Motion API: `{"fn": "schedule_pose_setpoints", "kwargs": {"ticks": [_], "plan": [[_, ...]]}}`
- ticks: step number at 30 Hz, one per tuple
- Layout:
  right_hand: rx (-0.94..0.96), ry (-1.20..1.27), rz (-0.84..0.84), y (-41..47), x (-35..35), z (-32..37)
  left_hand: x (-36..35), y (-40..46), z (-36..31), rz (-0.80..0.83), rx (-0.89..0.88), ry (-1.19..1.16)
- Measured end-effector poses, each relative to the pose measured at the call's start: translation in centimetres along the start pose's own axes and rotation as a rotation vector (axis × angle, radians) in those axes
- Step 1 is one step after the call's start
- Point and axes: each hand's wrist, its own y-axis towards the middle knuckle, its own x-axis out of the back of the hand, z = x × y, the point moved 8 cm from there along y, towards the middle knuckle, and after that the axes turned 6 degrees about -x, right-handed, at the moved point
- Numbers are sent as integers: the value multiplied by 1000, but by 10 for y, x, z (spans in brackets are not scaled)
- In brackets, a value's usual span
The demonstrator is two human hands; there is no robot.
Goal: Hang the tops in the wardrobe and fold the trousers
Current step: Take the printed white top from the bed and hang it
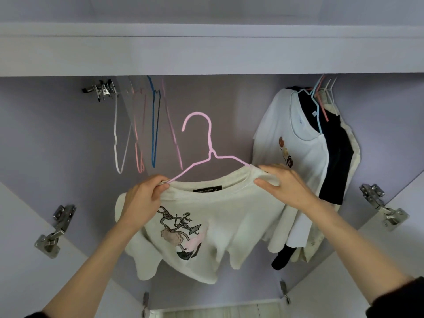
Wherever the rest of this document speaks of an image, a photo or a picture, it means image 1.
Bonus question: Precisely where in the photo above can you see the lilac pink wire hanger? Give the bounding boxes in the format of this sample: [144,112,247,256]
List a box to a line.
[159,112,263,187]

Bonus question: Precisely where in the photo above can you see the metal clip hanger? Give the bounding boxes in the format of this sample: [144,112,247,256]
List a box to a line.
[81,79,118,102]

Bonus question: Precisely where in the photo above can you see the white bear t-shirt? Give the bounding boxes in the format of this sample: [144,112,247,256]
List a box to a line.
[252,88,331,254]

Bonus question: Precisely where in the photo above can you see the white wire hanger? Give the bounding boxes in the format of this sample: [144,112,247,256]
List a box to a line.
[113,96,134,175]
[328,77,339,113]
[322,77,334,103]

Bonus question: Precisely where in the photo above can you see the grey wardrobe shelf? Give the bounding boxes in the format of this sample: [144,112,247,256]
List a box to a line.
[0,22,424,77]

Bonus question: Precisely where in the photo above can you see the cream printed t-shirt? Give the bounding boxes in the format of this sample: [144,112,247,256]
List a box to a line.
[114,163,286,285]

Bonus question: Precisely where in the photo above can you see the grey wooden wardrobe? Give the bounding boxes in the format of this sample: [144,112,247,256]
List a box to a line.
[0,0,424,318]

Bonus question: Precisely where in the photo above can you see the bunch of coloured wire hangers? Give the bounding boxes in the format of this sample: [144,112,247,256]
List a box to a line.
[129,76,185,175]

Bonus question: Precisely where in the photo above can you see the person's left hand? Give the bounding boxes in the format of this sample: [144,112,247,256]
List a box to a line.
[117,173,172,237]

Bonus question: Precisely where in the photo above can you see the black shorts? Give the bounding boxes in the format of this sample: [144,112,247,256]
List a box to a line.
[271,243,300,271]

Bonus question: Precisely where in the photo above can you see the metal door hinge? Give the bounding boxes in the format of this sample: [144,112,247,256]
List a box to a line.
[34,204,77,260]
[359,182,410,230]
[141,291,151,318]
[280,279,292,305]

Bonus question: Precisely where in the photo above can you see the person's right hand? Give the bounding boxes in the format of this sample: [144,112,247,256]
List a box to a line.
[254,164,323,215]

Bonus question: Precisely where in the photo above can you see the person's black right sleeve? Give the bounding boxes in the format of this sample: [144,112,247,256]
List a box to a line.
[366,275,424,318]

